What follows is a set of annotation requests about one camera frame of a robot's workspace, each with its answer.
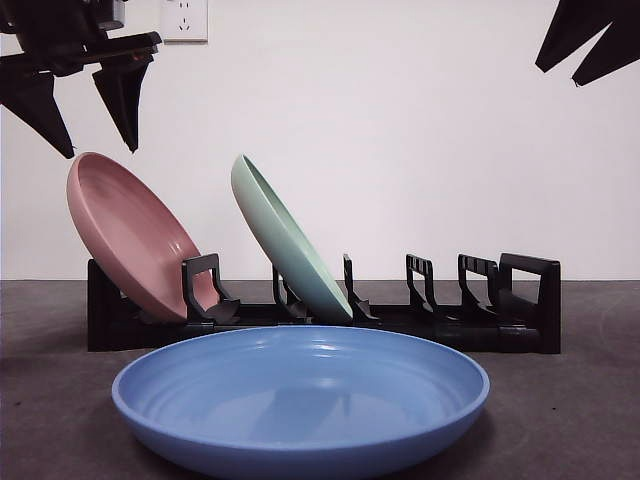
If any pink plate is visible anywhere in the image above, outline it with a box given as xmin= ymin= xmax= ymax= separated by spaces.
xmin=66 ymin=152 xmax=224 ymax=324

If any pale green plate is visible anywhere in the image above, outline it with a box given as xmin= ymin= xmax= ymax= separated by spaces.
xmin=230 ymin=153 xmax=355 ymax=325

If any blue plate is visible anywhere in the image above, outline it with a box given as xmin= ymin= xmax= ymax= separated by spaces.
xmin=110 ymin=325 xmax=491 ymax=476

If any black plate rack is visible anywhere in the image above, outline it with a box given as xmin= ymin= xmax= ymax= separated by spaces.
xmin=87 ymin=252 xmax=562 ymax=355

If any white wall socket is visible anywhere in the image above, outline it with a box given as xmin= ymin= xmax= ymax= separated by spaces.
xmin=162 ymin=0 xmax=209 ymax=44

